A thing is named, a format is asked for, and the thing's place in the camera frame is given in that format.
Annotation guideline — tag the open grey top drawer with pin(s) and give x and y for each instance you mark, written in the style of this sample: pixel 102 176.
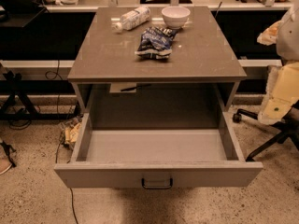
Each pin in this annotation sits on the open grey top drawer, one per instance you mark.
pixel 183 135

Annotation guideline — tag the black office chair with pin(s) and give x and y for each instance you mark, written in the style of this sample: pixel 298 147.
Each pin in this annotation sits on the black office chair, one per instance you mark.
pixel 262 142

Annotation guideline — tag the yellow debris pile on floor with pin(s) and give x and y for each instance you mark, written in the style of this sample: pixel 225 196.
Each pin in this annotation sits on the yellow debris pile on floor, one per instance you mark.
pixel 69 132

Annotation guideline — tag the white label with black pen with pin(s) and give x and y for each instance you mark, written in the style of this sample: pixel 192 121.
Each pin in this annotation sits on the white label with black pen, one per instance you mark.
pixel 123 87

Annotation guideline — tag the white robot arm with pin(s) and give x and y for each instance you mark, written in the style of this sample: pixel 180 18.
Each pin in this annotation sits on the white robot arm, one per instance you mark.
pixel 284 34

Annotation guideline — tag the white ceramic bowl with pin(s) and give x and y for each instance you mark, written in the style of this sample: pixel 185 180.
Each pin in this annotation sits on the white ceramic bowl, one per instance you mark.
pixel 175 16

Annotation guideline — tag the black drawer handle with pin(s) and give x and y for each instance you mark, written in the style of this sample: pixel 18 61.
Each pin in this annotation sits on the black drawer handle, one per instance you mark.
pixel 166 184

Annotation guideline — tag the blue chip bag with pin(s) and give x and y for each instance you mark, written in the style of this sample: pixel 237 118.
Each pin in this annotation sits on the blue chip bag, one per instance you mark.
pixel 156 43

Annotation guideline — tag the black table stand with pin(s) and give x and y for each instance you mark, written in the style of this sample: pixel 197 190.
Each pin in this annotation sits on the black table stand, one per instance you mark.
pixel 18 105

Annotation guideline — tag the clear plastic water bottle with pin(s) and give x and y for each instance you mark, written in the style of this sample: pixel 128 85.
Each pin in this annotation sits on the clear plastic water bottle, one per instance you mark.
pixel 132 19

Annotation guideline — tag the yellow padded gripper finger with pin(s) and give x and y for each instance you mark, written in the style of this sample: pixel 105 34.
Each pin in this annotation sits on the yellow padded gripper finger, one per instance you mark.
pixel 269 35

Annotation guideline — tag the grey drawer cabinet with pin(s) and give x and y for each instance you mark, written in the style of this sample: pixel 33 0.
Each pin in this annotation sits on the grey drawer cabinet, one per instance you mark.
pixel 154 78

